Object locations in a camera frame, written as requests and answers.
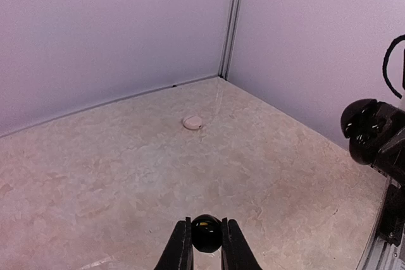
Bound black earbud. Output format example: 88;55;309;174
191;214;222;254

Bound right aluminium corner post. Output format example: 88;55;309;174
218;0;242;80

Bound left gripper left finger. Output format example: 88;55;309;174
154;218;193;270

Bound pink earbud charging case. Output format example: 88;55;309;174
182;115;203;130

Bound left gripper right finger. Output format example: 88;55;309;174
221;218;261;270

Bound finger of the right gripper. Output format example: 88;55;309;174
372;130;404;187

